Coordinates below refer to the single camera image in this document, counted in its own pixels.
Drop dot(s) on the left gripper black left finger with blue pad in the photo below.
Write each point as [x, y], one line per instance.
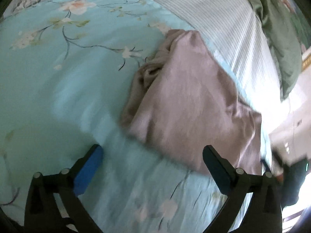
[52, 201]

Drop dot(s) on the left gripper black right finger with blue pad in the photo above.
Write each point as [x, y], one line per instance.
[264, 210]

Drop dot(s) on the mauve knit sweater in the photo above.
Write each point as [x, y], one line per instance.
[182, 100]

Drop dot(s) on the turquoise floral bed sheet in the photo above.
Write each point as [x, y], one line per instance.
[66, 71]

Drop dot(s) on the green striped white pillow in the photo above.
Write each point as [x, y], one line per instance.
[234, 36]

